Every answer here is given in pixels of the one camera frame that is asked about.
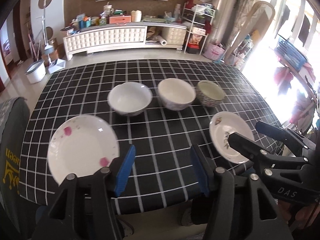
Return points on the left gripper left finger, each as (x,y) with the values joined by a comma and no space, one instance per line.
(82,207)

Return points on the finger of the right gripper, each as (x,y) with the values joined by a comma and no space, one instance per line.
(292,139)
(261,158)

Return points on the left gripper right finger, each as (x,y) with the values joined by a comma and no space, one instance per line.
(236,207)

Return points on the white plate green floral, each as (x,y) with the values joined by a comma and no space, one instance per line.
(221,126)

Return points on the white plate pink flowers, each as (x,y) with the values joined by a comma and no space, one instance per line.
(81,145)

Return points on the white chipped bowl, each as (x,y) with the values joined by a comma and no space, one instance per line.
(129,98)

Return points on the right hand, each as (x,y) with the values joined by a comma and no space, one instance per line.
(305,216)

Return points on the small patterned flower bowl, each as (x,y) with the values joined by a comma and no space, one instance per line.
(209,93)

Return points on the pink bag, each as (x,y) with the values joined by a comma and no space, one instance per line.
(214,51)

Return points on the cream bowl floral outside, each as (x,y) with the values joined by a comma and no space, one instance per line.
(176,94)

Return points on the black white checked tablecloth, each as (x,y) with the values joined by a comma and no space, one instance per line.
(162,175)

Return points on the white metal shelf rack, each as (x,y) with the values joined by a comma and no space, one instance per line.
(198,17)

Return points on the paper roll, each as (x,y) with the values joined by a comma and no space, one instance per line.
(161,40)

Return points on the white plastic bin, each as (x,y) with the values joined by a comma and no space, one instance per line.
(36,72)

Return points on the white dustpan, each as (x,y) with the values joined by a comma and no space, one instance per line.
(56,65)

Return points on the white TV cabinet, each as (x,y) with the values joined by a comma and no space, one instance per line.
(124,36)

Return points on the pink storage box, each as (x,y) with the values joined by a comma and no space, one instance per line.
(119,19)

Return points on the wooden chair frame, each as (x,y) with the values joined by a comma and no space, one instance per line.
(259,18)

